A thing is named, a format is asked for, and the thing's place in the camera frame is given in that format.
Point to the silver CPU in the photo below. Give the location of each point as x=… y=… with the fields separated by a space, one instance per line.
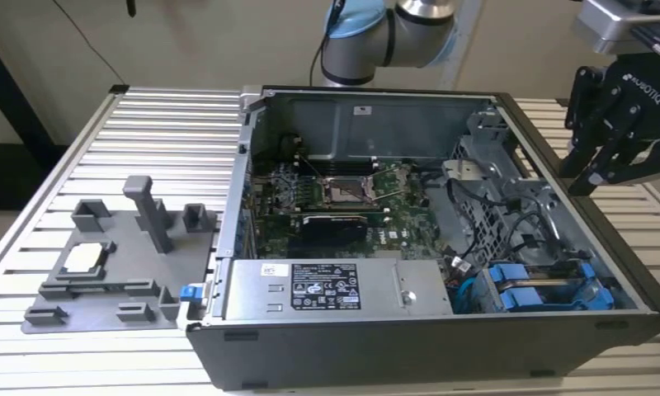
x=85 y=257

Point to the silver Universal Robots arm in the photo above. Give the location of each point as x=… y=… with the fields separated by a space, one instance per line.
x=357 y=49

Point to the grey metal inner panel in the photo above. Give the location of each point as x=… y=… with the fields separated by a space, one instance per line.
x=396 y=132

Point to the grey power supply unit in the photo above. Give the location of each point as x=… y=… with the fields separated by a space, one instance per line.
x=252 y=297

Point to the black stand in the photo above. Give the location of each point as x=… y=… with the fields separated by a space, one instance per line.
x=21 y=177

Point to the black open PC case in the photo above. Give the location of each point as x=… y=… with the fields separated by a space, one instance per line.
x=363 y=354

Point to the black table corner cap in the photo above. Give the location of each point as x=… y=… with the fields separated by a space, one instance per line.
x=119 y=88

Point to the green motherboard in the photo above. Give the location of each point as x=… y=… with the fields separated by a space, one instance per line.
x=412 y=231

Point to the black power supply label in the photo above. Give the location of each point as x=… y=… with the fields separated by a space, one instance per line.
x=324 y=288

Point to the grey parts rack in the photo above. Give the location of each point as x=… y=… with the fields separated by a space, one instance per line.
x=132 y=255

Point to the blue case latch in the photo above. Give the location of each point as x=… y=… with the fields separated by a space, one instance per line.
x=189 y=293

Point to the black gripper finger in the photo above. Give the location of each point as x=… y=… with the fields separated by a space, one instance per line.
x=627 y=165
x=586 y=107

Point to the black RAM slots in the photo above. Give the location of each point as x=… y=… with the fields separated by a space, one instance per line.
x=340 y=166

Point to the blue disk carrier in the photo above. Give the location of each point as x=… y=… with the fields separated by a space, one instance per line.
x=526 y=300

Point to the white power supply sticker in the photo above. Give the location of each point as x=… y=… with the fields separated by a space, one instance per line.
x=275 y=270

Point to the black graphics card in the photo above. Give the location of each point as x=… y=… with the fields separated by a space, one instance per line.
x=332 y=229

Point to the silver metal bracket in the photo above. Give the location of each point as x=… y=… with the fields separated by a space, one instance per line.
x=464 y=169

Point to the thin locking lever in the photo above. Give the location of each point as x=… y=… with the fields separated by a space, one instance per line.
x=311 y=164

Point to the black hanging tool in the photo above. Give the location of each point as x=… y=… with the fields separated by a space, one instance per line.
x=131 y=6

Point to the CPU socket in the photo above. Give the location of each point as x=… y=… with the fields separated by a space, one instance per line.
x=343 y=194

